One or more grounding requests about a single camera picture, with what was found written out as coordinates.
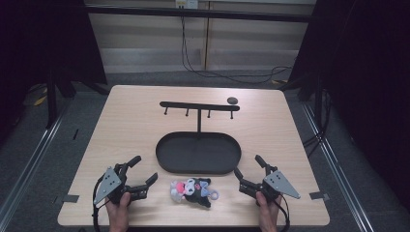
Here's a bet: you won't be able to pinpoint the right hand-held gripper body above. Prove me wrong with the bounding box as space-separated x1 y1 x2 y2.
238 165 302 204

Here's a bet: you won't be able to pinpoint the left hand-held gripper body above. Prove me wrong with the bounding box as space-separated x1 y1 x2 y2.
93 162 148 206

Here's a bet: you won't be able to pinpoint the black and pink plush keychain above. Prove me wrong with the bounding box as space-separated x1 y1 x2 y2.
169 177 220 209

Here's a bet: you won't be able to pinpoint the black hook rack with tray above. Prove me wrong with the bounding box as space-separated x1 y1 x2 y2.
155 101 243 176

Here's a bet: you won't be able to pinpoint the person's right hand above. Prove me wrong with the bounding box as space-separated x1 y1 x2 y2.
255 190 283 223

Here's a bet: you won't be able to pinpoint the person's left hand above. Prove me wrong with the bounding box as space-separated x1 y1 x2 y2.
105 191 132 223

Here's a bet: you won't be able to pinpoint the grey tape piece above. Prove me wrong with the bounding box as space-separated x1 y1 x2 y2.
308 190 331 201
61 193 80 204

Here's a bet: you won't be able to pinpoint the black metal stand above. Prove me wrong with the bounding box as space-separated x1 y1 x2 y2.
313 73 325 138

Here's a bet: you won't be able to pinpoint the yellow floor tape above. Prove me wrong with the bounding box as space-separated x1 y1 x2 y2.
33 86 49 107

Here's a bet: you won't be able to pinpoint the dark curtain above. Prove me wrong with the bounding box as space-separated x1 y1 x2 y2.
0 0 108 107
287 0 410 207

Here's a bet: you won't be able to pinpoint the black horizontal bar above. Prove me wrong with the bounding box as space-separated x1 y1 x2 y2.
84 5 316 23

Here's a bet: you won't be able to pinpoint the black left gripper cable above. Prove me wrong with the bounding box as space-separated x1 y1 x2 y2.
91 178 108 232

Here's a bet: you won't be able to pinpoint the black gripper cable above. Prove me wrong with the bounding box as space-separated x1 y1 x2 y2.
276 196 291 232
91 178 108 232

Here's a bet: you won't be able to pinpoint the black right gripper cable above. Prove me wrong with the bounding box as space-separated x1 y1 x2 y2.
276 196 291 232

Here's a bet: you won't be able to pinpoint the metal floor rail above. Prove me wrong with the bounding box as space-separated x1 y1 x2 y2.
300 101 375 232
0 98 72 224

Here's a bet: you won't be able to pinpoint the black floor cables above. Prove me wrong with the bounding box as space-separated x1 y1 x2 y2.
302 90 334 160

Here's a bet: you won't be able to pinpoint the black hanging wall cable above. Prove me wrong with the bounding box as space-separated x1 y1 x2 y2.
180 14 293 86

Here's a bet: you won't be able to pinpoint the white wall socket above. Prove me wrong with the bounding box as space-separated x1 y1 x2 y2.
174 0 199 10

